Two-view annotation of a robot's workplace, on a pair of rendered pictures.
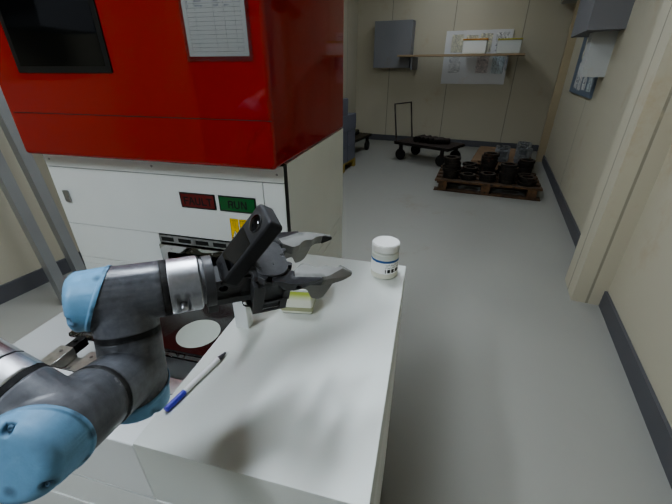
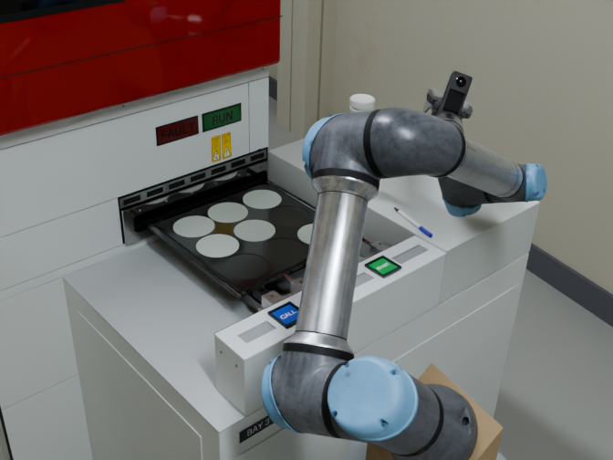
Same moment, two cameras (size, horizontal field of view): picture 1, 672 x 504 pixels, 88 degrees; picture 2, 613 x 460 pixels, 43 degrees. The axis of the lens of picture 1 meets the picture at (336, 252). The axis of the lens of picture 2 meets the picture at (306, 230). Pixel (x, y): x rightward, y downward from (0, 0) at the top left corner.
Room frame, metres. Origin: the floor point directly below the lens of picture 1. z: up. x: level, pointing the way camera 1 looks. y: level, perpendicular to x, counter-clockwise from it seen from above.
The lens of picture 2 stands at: (-0.20, 1.64, 1.88)
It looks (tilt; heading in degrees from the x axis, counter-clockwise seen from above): 32 degrees down; 304
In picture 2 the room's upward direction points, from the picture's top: 2 degrees clockwise
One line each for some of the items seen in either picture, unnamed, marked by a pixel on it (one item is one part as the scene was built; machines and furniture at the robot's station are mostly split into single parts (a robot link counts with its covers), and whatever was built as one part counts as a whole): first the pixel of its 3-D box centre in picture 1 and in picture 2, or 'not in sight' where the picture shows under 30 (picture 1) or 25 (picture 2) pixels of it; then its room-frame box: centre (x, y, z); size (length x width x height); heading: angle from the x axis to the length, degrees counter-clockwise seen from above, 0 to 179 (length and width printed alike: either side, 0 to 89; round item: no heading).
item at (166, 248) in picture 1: (222, 263); (199, 199); (0.98, 0.36, 0.89); 0.44 x 0.02 x 0.10; 76
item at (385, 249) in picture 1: (385, 257); (361, 114); (0.80, -0.13, 1.01); 0.07 x 0.07 x 0.10
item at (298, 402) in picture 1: (312, 352); (394, 199); (0.58, 0.05, 0.89); 0.62 x 0.35 x 0.14; 166
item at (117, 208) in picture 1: (169, 220); (130, 173); (1.04, 0.53, 1.02); 0.81 x 0.03 x 0.40; 76
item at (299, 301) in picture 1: (299, 292); not in sight; (0.66, 0.08, 1.00); 0.07 x 0.07 x 0.07; 85
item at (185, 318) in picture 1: (186, 301); (254, 231); (0.77, 0.40, 0.90); 0.34 x 0.34 x 0.01; 76
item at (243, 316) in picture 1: (244, 294); not in sight; (0.61, 0.19, 1.03); 0.06 x 0.04 x 0.13; 166
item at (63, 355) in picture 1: (52, 363); (279, 307); (0.55, 0.60, 0.89); 0.08 x 0.03 x 0.03; 166
